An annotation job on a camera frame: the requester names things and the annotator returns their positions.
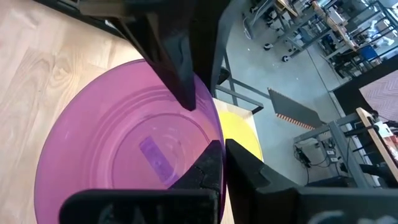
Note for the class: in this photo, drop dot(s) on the blue box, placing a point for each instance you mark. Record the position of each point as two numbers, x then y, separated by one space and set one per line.
368 53

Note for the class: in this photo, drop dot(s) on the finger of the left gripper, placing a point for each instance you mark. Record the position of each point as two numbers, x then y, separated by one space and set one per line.
205 37
168 56

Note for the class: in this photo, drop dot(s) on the gray metal table frame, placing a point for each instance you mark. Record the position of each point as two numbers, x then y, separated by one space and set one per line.
339 140

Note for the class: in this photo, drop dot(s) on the cluttered wooden workbench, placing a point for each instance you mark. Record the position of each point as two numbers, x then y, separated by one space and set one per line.
311 18

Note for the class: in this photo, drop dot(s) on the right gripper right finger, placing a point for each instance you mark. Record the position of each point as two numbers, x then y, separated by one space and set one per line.
280 205

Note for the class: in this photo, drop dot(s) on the black comb-edged board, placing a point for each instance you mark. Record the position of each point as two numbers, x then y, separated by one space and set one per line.
292 109

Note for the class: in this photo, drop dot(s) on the purple translucent plastic bowl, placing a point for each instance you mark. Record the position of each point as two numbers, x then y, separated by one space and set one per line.
109 140

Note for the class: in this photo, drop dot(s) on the herringbone patterned panel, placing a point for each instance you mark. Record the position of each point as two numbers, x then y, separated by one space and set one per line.
382 93

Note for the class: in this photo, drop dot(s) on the black aluminium table frame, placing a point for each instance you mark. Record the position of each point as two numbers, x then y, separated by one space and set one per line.
93 15

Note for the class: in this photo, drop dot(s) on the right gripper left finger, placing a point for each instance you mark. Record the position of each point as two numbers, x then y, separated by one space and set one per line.
140 207

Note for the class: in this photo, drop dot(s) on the yellow translucent plastic bowl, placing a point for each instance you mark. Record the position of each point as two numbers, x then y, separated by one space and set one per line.
239 133

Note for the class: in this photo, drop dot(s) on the light wooden plank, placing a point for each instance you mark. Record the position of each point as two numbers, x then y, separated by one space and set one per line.
373 137

